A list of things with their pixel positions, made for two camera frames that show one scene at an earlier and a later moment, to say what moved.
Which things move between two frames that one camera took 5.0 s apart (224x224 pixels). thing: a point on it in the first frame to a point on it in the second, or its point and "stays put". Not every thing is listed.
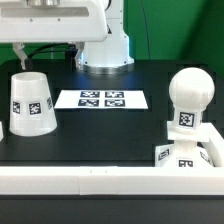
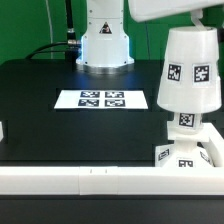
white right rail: (215, 145) stays put
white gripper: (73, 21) to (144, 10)
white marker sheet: (102, 100) stays put
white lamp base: (184, 152) stays put
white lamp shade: (32, 108) to (189, 81)
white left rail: (1, 131) stays put
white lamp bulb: (191, 90) to (187, 127)
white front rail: (112, 180) stays put
